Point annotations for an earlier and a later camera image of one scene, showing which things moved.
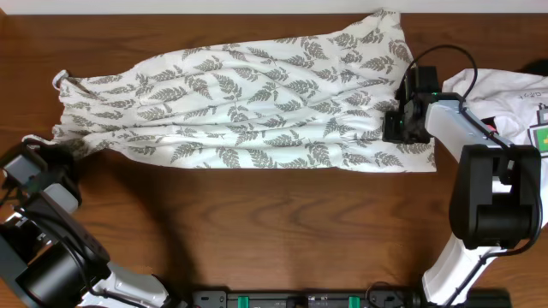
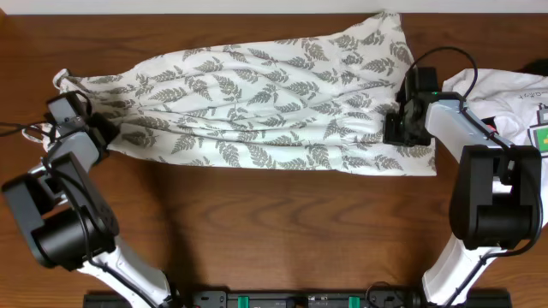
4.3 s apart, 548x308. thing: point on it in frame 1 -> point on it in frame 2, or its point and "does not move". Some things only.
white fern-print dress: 315,101 does not move
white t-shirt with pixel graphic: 516,103 does not move
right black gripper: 390,135 does not move
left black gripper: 59,153 -> 109,130
